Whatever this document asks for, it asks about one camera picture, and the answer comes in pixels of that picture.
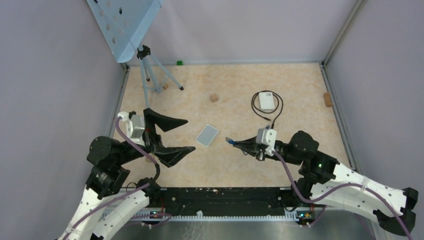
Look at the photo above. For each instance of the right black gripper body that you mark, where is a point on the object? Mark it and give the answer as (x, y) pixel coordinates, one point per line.
(283, 152)

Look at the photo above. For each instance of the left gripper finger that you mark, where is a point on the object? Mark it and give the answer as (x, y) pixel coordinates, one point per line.
(170, 156)
(165, 123)

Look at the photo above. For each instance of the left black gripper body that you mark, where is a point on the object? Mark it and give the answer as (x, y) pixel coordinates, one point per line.
(150, 137)

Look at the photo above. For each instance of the grey network switch box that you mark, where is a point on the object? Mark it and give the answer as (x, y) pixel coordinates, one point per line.
(207, 135)

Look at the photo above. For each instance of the white power adapter box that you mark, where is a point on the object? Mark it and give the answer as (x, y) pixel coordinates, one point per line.
(266, 101)

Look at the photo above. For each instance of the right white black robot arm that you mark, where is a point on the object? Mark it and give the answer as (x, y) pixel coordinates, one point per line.
(318, 178)

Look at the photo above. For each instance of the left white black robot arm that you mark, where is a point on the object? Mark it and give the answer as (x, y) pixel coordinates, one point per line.
(103, 210)

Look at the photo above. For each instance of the blue tripod stand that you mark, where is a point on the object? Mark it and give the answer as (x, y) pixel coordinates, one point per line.
(148, 78)

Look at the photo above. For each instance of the small wooden cube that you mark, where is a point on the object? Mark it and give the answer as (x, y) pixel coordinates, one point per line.
(214, 97)

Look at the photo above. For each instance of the wooden block at right edge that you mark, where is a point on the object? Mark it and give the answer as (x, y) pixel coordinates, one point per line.
(327, 100)

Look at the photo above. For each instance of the blue perforated metal panel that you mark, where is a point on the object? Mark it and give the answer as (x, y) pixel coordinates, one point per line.
(124, 23)

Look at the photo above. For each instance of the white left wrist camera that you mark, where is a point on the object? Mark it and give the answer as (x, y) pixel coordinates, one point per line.
(134, 127)

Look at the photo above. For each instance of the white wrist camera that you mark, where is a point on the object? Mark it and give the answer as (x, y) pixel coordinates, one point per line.
(134, 127)
(267, 138)

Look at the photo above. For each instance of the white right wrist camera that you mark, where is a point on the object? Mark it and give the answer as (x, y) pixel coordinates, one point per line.
(267, 138)

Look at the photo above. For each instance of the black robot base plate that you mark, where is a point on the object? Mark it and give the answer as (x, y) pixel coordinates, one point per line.
(231, 201)

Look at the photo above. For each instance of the white slotted cable duct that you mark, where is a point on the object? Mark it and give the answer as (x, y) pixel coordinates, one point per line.
(199, 217)

